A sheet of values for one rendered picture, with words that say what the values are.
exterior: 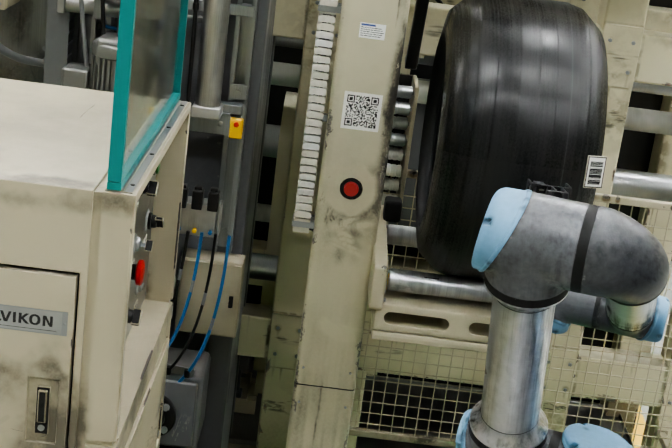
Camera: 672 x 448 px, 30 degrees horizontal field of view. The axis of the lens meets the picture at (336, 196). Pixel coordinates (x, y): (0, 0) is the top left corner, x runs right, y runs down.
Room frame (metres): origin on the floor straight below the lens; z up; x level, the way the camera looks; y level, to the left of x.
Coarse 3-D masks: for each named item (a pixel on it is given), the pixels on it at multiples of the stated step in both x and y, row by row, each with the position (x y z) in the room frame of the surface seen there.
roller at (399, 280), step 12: (396, 276) 2.33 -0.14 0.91; (408, 276) 2.33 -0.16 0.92; (420, 276) 2.34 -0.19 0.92; (432, 276) 2.34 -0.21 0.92; (444, 276) 2.34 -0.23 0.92; (456, 276) 2.35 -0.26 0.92; (396, 288) 2.33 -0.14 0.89; (408, 288) 2.33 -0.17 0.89; (420, 288) 2.33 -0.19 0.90; (432, 288) 2.33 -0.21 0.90; (444, 288) 2.33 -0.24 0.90; (456, 288) 2.33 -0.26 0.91; (468, 288) 2.33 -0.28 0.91; (480, 288) 2.33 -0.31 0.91; (480, 300) 2.33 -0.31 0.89
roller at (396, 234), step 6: (390, 228) 2.61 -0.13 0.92; (396, 228) 2.62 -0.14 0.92; (402, 228) 2.62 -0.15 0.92; (408, 228) 2.62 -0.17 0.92; (414, 228) 2.62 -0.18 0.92; (390, 234) 2.61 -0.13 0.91; (396, 234) 2.61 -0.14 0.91; (402, 234) 2.61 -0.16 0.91; (408, 234) 2.61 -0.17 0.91; (414, 234) 2.61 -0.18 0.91; (390, 240) 2.61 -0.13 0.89; (396, 240) 2.61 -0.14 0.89; (402, 240) 2.61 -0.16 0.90; (408, 240) 2.61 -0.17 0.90; (414, 240) 2.61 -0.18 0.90; (408, 246) 2.62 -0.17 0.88; (414, 246) 2.61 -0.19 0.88
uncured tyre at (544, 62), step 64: (512, 0) 2.45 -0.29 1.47; (448, 64) 2.34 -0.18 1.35; (512, 64) 2.28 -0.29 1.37; (576, 64) 2.29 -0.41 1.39; (448, 128) 2.25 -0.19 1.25; (512, 128) 2.21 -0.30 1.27; (576, 128) 2.22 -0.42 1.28; (448, 192) 2.23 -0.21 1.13; (576, 192) 2.21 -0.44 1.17; (448, 256) 2.28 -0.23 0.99
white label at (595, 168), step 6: (588, 156) 2.22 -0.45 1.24; (594, 156) 2.22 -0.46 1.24; (600, 156) 2.22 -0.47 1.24; (588, 162) 2.21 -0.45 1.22; (594, 162) 2.22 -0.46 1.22; (600, 162) 2.22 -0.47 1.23; (588, 168) 2.21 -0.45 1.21; (594, 168) 2.22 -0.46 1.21; (600, 168) 2.22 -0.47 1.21; (588, 174) 2.21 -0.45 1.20; (594, 174) 2.22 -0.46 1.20; (600, 174) 2.22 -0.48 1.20; (588, 180) 2.21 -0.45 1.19; (594, 180) 2.22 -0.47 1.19; (600, 180) 2.22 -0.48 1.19; (588, 186) 2.21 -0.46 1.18; (594, 186) 2.22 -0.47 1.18; (600, 186) 2.22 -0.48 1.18
